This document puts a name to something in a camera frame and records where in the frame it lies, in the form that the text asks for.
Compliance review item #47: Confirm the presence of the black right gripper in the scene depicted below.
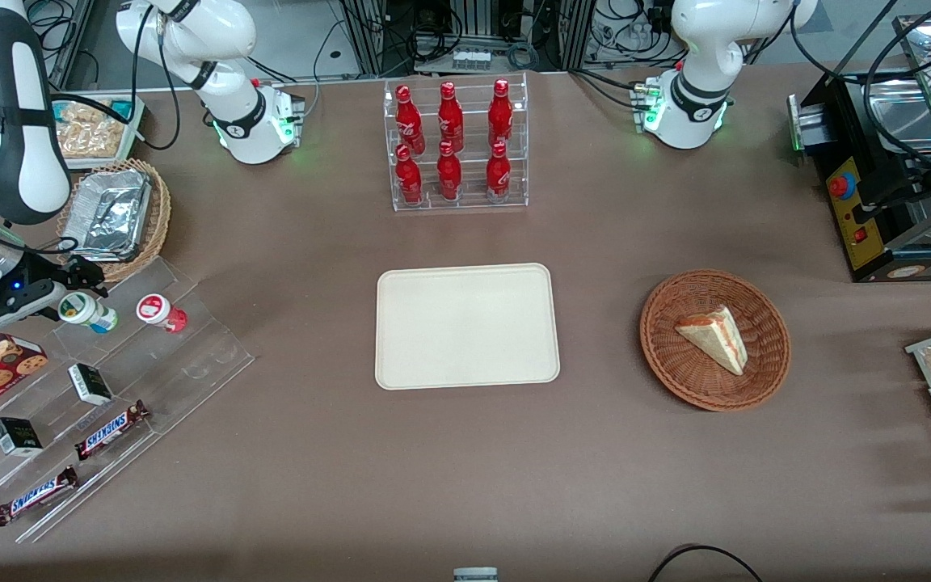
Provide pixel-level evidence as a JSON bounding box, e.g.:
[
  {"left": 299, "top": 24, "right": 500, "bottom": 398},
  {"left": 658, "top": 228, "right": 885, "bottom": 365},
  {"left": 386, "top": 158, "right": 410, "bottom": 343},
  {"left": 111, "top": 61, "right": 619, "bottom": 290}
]
[{"left": 5, "top": 255, "right": 107, "bottom": 298}]

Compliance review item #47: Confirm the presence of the green gum bottle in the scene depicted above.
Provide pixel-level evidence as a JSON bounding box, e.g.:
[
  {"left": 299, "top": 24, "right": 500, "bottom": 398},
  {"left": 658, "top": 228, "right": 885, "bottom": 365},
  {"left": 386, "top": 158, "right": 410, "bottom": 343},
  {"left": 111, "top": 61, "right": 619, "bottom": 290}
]
[{"left": 57, "top": 292, "right": 120, "bottom": 334}]

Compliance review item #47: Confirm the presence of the aluminium foil tray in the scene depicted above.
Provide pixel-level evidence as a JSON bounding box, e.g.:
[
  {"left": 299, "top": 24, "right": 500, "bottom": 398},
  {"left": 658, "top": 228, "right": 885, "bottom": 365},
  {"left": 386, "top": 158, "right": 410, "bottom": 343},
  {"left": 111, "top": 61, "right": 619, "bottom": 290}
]
[{"left": 70, "top": 168, "right": 151, "bottom": 261}]

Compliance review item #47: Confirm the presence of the red gum bottle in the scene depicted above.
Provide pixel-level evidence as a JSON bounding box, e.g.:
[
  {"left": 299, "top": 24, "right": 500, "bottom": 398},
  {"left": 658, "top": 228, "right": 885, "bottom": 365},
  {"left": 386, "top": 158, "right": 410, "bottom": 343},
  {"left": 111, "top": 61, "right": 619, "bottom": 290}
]
[{"left": 136, "top": 294, "right": 189, "bottom": 334}]

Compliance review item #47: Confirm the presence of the beige serving tray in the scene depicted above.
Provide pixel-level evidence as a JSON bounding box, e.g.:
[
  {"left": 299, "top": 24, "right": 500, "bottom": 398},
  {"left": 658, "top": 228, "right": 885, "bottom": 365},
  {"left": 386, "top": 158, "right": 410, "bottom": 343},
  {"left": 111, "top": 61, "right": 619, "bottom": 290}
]
[{"left": 375, "top": 263, "right": 561, "bottom": 391}]

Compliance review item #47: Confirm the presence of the black food warmer cabinet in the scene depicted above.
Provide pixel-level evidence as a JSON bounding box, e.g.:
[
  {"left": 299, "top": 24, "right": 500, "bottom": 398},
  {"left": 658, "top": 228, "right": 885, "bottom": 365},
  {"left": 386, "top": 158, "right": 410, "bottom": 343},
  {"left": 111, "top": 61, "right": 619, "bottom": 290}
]
[{"left": 789, "top": 0, "right": 931, "bottom": 284}]

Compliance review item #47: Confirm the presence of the wicker basket with foil trays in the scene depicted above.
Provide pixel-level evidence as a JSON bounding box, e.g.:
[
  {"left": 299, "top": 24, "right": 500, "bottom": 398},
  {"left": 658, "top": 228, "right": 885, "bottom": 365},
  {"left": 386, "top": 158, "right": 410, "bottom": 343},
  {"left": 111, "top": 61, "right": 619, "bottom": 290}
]
[{"left": 59, "top": 158, "right": 172, "bottom": 282}]

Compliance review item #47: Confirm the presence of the small black box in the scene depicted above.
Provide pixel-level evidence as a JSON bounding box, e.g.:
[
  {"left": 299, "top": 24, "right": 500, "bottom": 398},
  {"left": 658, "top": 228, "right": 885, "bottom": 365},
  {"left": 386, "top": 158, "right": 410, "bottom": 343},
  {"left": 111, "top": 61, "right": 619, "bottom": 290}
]
[
  {"left": 0, "top": 417, "right": 44, "bottom": 458},
  {"left": 68, "top": 364, "right": 114, "bottom": 407}
]

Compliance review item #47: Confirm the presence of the clear acrylic stepped shelf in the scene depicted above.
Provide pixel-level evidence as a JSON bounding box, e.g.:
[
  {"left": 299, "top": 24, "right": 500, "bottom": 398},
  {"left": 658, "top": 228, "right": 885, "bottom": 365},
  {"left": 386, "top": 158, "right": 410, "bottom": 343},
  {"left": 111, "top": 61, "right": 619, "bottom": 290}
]
[{"left": 0, "top": 257, "right": 256, "bottom": 544}]

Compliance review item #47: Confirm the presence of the clear cracker bag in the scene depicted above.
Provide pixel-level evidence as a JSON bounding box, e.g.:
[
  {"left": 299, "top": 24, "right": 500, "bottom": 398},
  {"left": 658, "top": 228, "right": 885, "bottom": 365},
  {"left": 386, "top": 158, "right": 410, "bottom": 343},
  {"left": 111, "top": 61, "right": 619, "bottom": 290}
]
[
  {"left": 61, "top": 121, "right": 127, "bottom": 159},
  {"left": 57, "top": 100, "right": 111, "bottom": 126}
]

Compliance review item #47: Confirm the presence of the snickers bar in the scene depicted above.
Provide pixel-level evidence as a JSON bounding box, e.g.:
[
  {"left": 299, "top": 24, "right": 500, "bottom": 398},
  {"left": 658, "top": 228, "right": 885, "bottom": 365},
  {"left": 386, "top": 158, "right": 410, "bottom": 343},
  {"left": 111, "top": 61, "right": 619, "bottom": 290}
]
[
  {"left": 0, "top": 466, "right": 79, "bottom": 527},
  {"left": 74, "top": 400, "right": 150, "bottom": 462}
]

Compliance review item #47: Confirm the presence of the white snack bin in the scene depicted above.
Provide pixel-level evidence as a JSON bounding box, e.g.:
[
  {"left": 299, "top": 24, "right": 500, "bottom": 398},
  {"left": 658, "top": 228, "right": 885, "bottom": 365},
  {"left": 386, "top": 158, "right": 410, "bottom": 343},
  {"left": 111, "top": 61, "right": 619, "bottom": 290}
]
[{"left": 52, "top": 95, "right": 145, "bottom": 167}]

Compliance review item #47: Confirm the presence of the wrapped triangle sandwich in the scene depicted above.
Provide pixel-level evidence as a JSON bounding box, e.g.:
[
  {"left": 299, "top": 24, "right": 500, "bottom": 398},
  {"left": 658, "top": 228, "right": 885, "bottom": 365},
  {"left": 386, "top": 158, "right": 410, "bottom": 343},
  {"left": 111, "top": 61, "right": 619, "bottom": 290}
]
[{"left": 674, "top": 305, "right": 749, "bottom": 377}]

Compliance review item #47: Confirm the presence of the round brown wicker basket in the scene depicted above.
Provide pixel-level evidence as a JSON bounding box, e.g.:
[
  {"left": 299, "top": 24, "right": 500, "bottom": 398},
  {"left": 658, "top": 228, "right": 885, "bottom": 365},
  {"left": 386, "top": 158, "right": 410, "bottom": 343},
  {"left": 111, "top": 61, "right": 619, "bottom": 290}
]
[{"left": 639, "top": 269, "right": 792, "bottom": 412}]

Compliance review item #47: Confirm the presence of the red cola bottle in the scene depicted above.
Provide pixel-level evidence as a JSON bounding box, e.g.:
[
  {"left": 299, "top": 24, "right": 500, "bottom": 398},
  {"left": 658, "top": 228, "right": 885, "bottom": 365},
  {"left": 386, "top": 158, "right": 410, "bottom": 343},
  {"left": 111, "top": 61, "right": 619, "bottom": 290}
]
[
  {"left": 436, "top": 141, "right": 463, "bottom": 201},
  {"left": 395, "top": 84, "right": 426, "bottom": 154},
  {"left": 394, "top": 144, "right": 424, "bottom": 206},
  {"left": 486, "top": 141, "right": 512, "bottom": 203},
  {"left": 437, "top": 81, "right": 465, "bottom": 153},
  {"left": 488, "top": 78, "right": 514, "bottom": 148}
]

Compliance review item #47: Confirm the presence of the clear acrylic bottle rack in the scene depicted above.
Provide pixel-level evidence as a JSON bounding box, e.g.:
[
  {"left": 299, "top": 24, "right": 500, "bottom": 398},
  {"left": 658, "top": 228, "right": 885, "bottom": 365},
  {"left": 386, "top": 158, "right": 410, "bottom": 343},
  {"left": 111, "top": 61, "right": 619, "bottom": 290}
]
[{"left": 383, "top": 71, "right": 529, "bottom": 213}]

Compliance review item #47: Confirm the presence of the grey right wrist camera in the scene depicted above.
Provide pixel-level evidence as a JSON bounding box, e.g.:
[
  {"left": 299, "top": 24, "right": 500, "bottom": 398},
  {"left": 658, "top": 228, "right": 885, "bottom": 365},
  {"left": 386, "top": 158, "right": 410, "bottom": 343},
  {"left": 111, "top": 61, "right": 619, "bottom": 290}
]
[{"left": 0, "top": 279, "right": 67, "bottom": 332}]

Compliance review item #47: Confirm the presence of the black looped cable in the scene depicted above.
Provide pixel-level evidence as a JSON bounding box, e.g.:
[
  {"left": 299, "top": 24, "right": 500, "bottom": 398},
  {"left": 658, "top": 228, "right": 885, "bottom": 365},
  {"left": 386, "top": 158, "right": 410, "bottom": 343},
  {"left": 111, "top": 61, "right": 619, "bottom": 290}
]
[{"left": 647, "top": 544, "right": 765, "bottom": 582}]

